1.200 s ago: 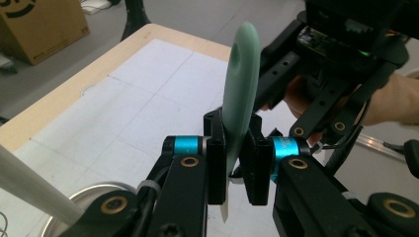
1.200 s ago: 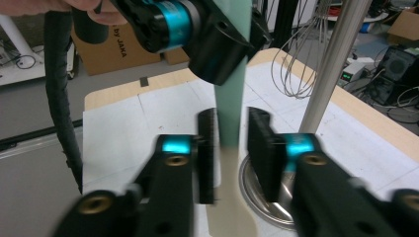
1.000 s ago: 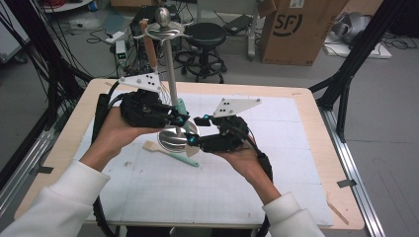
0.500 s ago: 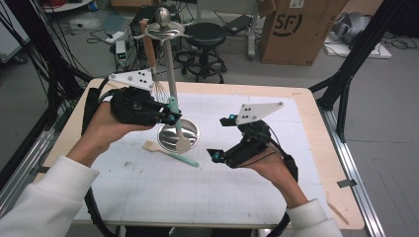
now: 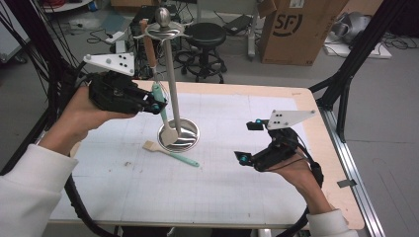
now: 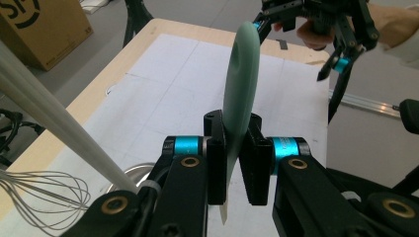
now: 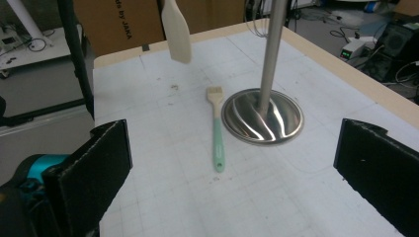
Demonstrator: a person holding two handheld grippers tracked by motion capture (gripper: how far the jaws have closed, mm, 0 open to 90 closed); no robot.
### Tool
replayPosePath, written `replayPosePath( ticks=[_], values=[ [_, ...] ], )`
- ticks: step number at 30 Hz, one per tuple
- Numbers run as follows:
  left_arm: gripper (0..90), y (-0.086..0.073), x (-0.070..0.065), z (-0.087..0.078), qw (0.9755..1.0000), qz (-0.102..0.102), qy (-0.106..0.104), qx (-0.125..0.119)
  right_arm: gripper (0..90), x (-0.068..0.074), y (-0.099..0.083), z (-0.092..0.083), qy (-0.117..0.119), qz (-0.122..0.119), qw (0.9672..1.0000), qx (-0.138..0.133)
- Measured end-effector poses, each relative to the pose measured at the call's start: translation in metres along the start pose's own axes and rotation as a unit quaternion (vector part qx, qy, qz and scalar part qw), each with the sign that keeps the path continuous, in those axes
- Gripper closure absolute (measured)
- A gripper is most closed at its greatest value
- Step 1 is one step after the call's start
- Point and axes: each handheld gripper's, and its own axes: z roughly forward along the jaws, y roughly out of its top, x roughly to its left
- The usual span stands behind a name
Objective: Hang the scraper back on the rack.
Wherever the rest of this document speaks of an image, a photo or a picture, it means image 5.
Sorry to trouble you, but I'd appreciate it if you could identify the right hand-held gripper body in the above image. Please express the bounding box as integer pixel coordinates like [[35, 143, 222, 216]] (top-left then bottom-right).
[[251, 109, 317, 173]]

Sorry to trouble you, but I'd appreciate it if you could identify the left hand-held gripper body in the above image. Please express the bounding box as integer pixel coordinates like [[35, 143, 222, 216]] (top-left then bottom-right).
[[82, 52, 156, 116]]

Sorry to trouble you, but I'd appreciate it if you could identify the metal utensil stand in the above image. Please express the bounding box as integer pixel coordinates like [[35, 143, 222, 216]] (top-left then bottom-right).
[[132, 7, 201, 153]]

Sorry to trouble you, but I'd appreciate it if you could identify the green-handled pastry brush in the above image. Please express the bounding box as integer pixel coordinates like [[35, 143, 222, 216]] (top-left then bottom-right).
[[142, 140, 201, 168]]

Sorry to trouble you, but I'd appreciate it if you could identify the person's right hand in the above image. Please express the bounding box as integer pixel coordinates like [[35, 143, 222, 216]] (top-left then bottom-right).
[[265, 152, 326, 212]]

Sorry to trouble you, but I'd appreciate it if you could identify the person's left hand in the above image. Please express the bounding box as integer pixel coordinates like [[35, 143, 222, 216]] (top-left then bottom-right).
[[38, 86, 137, 156]]

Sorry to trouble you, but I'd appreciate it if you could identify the white box with green display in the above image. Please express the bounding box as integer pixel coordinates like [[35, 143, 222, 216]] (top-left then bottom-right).
[[115, 39, 128, 55]]

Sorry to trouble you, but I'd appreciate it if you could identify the white power strip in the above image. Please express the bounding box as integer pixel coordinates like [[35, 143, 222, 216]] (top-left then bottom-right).
[[104, 30, 126, 44]]

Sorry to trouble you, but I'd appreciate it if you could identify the black computer case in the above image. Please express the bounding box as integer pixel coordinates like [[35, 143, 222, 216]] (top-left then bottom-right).
[[129, 4, 182, 78]]

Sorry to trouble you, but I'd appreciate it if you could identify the black round stool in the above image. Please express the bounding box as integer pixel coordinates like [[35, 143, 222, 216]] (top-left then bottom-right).
[[173, 22, 228, 84]]

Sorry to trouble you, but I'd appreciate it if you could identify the large cardboard box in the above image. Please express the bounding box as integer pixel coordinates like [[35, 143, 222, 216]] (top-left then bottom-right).
[[258, 0, 350, 67]]

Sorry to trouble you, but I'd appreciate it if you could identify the black flat device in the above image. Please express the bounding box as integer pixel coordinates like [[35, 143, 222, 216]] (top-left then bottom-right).
[[222, 14, 254, 36]]

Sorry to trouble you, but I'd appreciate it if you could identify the white flat board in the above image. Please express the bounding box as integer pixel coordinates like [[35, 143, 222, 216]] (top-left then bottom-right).
[[322, 33, 393, 60]]

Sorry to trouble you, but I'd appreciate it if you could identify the grey wrapped object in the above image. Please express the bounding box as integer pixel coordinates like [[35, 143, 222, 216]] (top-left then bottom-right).
[[330, 11, 373, 44]]

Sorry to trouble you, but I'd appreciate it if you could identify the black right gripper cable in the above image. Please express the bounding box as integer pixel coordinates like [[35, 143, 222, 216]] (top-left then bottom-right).
[[275, 137, 326, 237]]

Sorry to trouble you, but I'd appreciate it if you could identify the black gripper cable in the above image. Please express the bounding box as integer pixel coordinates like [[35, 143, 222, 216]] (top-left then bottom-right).
[[63, 174, 117, 237], [275, 137, 326, 237]]

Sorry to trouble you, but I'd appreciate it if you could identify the tangle of floor cables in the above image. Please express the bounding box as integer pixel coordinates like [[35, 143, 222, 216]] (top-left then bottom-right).
[[86, 28, 159, 81]]

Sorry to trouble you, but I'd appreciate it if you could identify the black metal frame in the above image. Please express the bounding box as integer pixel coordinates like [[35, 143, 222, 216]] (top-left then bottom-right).
[[0, 0, 95, 139], [309, 0, 411, 144]]

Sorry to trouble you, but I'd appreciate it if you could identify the aluminium frame rail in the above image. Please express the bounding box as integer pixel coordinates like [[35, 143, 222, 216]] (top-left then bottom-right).
[[317, 107, 386, 237]]

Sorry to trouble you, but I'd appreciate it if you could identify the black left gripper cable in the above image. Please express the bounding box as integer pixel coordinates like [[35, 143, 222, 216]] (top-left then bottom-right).
[[63, 174, 117, 237]]

